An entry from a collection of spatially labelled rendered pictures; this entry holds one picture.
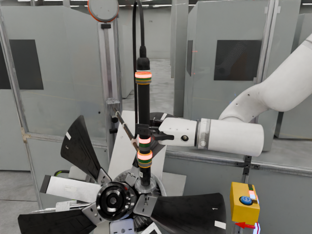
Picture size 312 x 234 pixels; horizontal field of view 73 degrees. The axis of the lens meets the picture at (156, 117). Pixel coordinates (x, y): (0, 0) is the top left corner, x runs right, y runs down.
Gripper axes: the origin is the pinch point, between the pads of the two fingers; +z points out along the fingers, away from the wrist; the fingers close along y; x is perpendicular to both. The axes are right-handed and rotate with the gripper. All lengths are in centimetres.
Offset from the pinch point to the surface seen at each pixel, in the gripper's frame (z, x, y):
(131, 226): 3.8, -36.3, -3.2
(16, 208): 173, -150, 83
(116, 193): 8.2, -23.0, -3.7
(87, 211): 19.0, -31.9, -5.4
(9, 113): 217, -63, 137
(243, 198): -36, -38, 24
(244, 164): -43, -48, 70
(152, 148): 0.0, -11.8, 9.0
